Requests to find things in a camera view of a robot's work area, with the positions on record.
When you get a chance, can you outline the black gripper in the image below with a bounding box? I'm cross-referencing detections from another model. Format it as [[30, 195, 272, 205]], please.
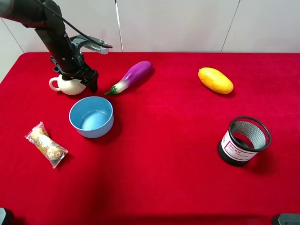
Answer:
[[48, 37, 98, 93]]

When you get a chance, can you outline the cream ceramic teapot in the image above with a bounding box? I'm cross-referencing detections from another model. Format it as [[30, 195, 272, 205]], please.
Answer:
[[49, 75, 86, 95]]

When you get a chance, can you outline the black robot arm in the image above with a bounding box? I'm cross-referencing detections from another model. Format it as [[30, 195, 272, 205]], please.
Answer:
[[0, 0, 98, 93]]

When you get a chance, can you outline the light blue bowl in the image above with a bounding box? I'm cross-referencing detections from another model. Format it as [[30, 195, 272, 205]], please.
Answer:
[[69, 96, 114, 138]]

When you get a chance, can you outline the purple toy eggplant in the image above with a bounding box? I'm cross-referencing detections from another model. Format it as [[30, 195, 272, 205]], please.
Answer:
[[105, 61, 153, 95]]

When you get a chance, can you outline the Ferrero Rocher chocolate pack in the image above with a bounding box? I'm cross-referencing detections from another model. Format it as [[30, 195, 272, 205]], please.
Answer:
[[25, 122, 68, 169]]

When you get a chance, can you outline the red velvet tablecloth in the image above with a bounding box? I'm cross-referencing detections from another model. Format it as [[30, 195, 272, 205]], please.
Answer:
[[0, 52, 300, 225]]

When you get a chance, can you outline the yellow toy mango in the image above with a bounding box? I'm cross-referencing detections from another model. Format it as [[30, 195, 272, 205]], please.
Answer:
[[198, 67, 234, 94]]

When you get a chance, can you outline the black base left corner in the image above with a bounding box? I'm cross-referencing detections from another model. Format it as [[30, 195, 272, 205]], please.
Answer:
[[0, 208, 14, 225]]

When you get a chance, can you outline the black base corner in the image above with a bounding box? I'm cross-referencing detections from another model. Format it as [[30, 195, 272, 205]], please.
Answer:
[[271, 213, 300, 225], [0, 208, 14, 225]]

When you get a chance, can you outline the black mesh pen holder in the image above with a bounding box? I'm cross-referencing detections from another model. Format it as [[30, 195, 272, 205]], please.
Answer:
[[217, 116, 271, 166]]

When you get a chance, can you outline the black base right corner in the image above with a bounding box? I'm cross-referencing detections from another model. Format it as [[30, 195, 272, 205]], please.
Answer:
[[271, 213, 300, 225]]

